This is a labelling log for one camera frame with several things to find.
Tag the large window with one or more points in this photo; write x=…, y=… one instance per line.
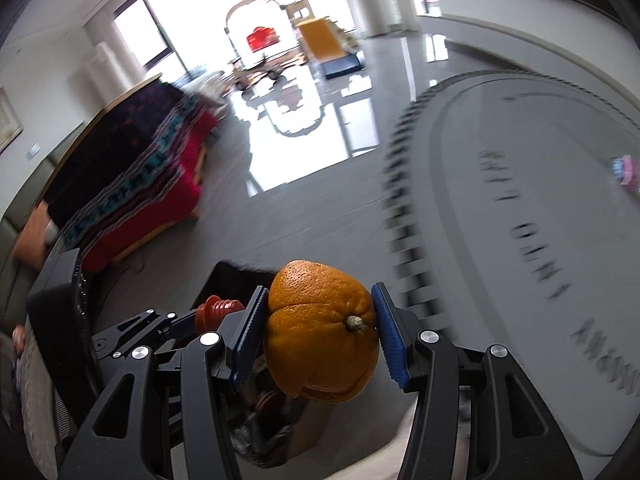
x=190, y=20

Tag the wooden toy car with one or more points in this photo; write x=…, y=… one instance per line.
x=260, y=72

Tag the bed with patterned blanket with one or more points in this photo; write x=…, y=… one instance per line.
x=125, y=185

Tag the orange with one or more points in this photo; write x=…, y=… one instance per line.
x=320, y=340

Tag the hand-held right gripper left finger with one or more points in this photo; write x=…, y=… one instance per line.
x=245, y=335

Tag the grey knitted cloth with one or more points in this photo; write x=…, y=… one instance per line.
x=35, y=410

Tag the framed wall picture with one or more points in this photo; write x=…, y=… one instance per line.
x=7, y=120

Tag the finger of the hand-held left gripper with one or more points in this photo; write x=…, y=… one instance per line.
x=165, y=347
x=145, y=324

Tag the orange-red ribbed stopper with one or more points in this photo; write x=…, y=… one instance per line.
x=215, y=310

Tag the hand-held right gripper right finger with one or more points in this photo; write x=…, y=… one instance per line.
x=395, y=340

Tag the orange pillow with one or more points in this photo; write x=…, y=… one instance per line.
x=32, y=240

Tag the grey-green sofa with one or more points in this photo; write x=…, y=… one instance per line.
x=25, y=200

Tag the white wall socket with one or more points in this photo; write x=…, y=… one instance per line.
x=33, y=151

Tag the small pink plastic item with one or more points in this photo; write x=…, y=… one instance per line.
x=624, y=170

